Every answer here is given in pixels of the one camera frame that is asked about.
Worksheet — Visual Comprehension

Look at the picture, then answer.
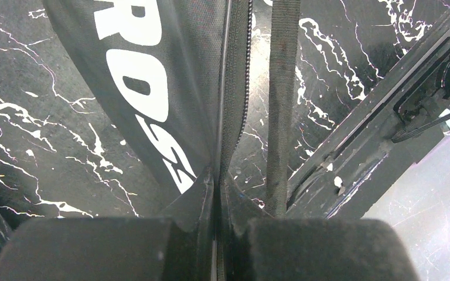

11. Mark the black Crossway racket bag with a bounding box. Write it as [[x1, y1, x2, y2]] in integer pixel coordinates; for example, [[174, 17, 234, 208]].
[[42, 0, 301, 218]]

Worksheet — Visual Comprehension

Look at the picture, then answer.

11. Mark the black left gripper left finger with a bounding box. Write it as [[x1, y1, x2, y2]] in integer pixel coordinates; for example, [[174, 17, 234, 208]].
[[0, 166, 215, 281]]

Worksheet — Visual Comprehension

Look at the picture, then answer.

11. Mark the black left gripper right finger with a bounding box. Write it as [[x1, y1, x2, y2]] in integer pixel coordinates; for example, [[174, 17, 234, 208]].
[[219, 174, 422, 281]]

